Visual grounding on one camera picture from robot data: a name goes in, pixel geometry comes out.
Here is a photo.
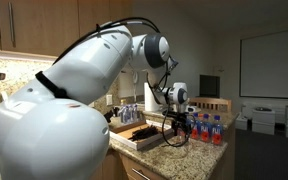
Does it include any cardboard box cover white rim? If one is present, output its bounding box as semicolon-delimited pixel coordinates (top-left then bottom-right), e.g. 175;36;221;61
108;119;175;151

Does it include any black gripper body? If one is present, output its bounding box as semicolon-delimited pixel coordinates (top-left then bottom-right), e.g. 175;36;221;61
170;116;190;128

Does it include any black velcro strap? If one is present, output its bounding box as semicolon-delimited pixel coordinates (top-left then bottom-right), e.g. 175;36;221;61
34;70;70;99

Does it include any metal drawer handle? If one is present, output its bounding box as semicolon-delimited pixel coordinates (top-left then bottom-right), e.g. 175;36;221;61
131;167;152;180

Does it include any clear water bottle blue cap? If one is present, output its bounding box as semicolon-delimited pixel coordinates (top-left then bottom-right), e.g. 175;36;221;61
130;103;140;123
118;104;133;125

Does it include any white wall screen dark frame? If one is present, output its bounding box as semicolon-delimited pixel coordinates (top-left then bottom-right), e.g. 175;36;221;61
239;28;288;100

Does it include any metal cabinet door handle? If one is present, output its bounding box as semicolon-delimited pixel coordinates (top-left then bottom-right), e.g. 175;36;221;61
7;1;17;48

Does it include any wooden upper cabinet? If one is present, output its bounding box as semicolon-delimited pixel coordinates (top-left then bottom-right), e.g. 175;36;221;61
0;0;135;58

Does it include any wooden slatted chair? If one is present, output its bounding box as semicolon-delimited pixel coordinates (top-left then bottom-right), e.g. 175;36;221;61
187;96;234;114

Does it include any black monitor screen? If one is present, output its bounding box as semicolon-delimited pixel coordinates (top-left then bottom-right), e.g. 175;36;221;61
198;74;221;99

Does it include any white wall phone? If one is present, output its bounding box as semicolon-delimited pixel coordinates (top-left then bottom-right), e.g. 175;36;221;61
130;71;140;101

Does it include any dark flat item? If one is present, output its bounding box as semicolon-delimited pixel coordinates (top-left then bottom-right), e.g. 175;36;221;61
254;106;274;113

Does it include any large black zip tie bundle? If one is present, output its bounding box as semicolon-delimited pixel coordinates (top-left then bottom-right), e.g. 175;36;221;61
128;124;161;142

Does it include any wooden counter base cabinet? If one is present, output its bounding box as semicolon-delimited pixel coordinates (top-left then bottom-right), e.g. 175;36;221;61
97;149;172;180

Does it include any white wall switch plate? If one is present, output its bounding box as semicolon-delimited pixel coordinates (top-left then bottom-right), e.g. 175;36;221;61
105;94;114;107

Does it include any Fiji water bottle blue cap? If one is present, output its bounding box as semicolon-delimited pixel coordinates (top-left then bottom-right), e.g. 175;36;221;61
211;115;224;146
199;113;212;143
190;112;201;140

